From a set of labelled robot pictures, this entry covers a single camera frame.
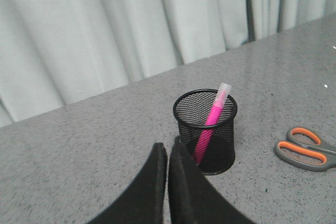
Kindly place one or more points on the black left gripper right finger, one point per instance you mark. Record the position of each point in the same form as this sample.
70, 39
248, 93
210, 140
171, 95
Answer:
192, 198

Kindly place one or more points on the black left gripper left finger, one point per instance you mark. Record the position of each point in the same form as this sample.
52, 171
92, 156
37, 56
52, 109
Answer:
142, 201

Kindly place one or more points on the pink highlighter pen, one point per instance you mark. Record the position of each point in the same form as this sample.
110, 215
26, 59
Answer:
212, 119

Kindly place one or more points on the grey orange scissors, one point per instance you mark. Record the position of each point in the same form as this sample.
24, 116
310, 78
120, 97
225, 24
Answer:
319, 149

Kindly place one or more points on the black mesh pen holder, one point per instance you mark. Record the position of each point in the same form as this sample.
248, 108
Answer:
191, 111

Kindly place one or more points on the pale grey curtain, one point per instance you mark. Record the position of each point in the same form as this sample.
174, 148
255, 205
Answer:
57, 52

